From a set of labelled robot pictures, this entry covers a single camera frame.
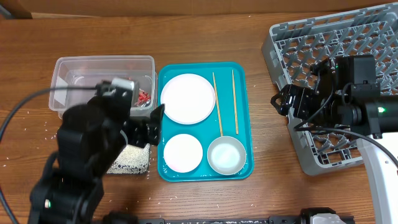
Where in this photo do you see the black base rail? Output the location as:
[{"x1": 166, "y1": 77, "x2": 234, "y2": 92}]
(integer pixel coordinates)
[{"x1": 105, "y1": 207, "x2": 355, "y2": 224}]

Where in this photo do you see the cardboard backdrop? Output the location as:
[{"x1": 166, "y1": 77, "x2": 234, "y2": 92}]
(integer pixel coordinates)
[{"x1": 1, "y1": 0, "x2": 393, "y2": 19}]

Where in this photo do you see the small pink bowl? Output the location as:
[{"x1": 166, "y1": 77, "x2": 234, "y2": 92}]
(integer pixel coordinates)
[{"x1": 164, "y1": 134, "x2": 203, "y2": 173}]

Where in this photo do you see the large white plate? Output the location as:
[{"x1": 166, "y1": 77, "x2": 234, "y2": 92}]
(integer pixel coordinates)
[{"x1": 160, "y1": 73, "x2": 216, "y2": 125}]

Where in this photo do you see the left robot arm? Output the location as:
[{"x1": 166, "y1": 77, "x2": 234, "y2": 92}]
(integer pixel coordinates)
[{"x1": 29, "y1": 82, "x2": 165, "y2": 223}]

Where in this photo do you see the pile of rice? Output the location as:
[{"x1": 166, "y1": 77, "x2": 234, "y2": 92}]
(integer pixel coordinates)
[{"x1": 107, "y1": 144, "x2": 150, "y2": 175}]

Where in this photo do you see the grey-white bowl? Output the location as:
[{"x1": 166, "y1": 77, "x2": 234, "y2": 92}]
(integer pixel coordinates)
[{"x1": 207, "y1": 136, "x2": 247, "y2": 175}]

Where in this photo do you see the grey dishwasher rack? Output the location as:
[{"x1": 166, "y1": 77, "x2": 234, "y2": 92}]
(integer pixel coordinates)
[{"x1": 262, "y1": 2, "x2": 397, "y2": 175}]

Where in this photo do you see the clear plastic bin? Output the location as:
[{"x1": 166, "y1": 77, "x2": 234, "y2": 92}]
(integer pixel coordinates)
[{"x1": 51, "y1": 55, "x2": 157, "y2": 116}]

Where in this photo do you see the black plastic tray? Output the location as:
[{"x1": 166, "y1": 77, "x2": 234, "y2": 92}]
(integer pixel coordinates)
[{"x1": 106, "y1": 117, "x2": 150, "y2": 175}]

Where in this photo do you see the teal serving tray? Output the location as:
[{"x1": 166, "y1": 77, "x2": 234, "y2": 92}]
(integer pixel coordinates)
[{"x1": 157, "y1": 62, "x2": 254, "y2": 182}]

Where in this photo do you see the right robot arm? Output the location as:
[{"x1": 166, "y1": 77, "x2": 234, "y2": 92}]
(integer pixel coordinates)
[{"x1": 271, "y1": 55, "x2": 397, "y2": 223}]

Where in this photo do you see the red candy wrapper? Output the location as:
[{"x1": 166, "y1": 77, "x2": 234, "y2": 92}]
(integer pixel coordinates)
[{"x1": 134, "y1": 89, "x2": 152, "y2": 107}]

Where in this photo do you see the wooden chopstick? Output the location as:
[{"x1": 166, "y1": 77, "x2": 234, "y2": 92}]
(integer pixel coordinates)
[
  {"x1": 212, "y1": 72, "x2": 223, "y2": 137},
  {"x1": 231, "y1": 70, "x2": 239, "y2": 135}
]

